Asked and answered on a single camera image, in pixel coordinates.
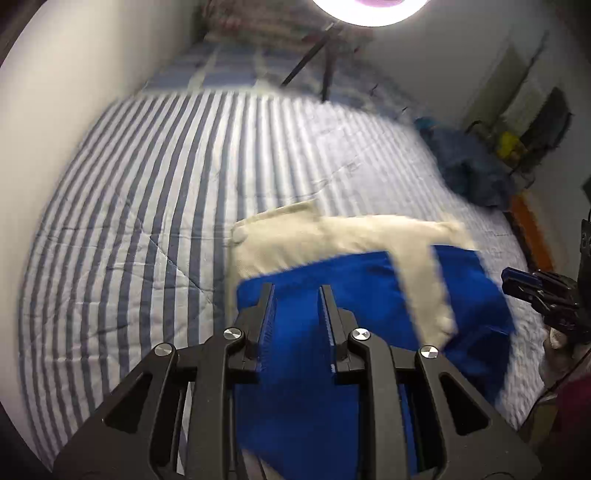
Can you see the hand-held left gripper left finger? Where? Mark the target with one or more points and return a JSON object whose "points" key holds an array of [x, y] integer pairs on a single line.
{"points": [[265, 323]]}

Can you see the blue striped blanket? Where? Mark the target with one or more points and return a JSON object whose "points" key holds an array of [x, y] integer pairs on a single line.
{"points": [[138, 207]]}

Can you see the blue checkered bed sheet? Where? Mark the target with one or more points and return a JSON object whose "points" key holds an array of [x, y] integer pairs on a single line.
{"points": [[231, 64]]}

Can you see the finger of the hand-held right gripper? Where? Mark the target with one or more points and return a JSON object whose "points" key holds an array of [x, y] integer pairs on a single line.
{"points": [[521, 280], [561, 311]]}

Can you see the dark hanging clothes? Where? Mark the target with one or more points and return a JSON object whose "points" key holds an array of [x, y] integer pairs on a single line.
{"points": [[551, 120]]}

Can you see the beige and blue jacket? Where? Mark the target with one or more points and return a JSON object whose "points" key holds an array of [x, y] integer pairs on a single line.
{"points": [[369, 295]]}

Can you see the yellow crate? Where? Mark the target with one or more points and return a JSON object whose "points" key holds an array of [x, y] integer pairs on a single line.
{"points": [[510, 145]]}

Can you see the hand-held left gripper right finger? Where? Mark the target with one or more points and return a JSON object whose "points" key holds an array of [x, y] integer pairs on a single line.
{"points": [[328, 332]]}

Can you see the black clothes rack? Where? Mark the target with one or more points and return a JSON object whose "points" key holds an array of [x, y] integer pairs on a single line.
{"points": [[474, 123]]}

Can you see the dark blue clothes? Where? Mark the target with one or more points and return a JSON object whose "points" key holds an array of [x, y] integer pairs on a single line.
{"points": [[471, 170]]}

